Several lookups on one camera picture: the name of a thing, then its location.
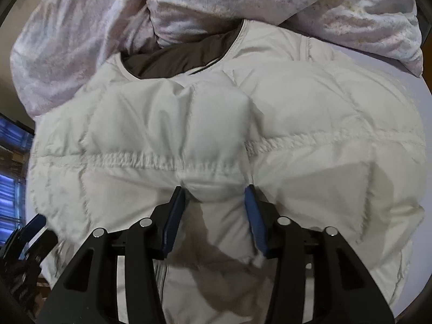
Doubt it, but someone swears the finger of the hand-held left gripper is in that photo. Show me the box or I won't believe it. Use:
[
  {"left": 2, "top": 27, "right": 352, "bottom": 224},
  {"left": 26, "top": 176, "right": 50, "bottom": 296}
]
[{"left": 19, "top": 213, "right": 48, "bottom": 241}]

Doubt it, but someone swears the white puffer jacket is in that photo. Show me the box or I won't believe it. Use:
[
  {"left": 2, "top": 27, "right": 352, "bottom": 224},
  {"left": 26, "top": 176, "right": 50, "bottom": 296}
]
[{"left": 27, "top": 19, "right": 426, "bottom": 324}]

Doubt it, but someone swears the pink floral duvet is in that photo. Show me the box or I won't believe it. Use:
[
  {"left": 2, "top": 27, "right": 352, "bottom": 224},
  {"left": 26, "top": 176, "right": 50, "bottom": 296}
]
[{"left": 10, "top": 0, "right": 424, "bottom": 119}]

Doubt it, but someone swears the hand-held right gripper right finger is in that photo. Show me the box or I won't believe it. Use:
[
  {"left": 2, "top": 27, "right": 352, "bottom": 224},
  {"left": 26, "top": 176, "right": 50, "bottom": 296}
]
[{"left": 243, "top": 184, "right": 396, "bottom": 324}]

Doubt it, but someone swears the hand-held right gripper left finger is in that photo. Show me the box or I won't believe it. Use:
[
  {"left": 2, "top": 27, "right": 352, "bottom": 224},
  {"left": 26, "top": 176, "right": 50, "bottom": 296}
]
[{"left": 36, "top": 185, "right": 186, "bottom": 324}]

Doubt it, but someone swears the window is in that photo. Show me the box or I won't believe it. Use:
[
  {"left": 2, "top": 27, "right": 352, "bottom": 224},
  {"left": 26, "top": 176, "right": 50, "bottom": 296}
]
[{"left": 0, "top": 114, "right": 35, "bottom": 244}]

